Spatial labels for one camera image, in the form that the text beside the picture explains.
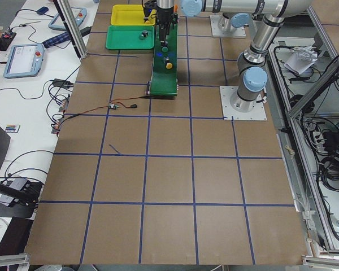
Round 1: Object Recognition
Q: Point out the black power adapter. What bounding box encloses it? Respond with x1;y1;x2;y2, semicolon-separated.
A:
80;27;92;37

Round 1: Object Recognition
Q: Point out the teach pendant near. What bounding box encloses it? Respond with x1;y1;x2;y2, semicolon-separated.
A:
3;43;45;79

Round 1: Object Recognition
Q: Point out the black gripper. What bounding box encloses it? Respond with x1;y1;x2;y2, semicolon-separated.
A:
157;19;171;45

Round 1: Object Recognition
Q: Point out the green plastic tray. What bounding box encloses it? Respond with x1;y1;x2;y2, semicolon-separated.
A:
105;25;155;50

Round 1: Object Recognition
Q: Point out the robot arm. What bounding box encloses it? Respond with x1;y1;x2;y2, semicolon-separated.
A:
155;9;250;49
180;0;312;65

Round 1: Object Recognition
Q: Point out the aluminium frame post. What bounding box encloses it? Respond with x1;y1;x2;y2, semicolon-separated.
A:
53;0;88;59

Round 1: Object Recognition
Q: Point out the teach pendant far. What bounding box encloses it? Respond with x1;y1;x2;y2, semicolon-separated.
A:
48;6;88;32

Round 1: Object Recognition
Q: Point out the blue checkered umbrella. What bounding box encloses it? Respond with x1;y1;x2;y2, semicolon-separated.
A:
42;32;71;48

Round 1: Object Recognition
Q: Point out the green conveyor belt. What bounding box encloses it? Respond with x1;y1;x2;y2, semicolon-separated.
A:
146;37;178;97

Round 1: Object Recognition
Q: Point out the small circuit board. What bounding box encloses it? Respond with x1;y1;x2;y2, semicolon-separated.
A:
108;103;119;110

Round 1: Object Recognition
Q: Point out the teach pendant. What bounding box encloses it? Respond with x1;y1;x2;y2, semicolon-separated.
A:
48;6;88;32
3;43;45;79

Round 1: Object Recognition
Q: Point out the red black wire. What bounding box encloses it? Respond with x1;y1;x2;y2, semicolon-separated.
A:
59;94;153;125

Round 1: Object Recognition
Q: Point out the yellow plastic tray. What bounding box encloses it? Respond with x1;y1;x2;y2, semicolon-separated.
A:
111;5;155;26

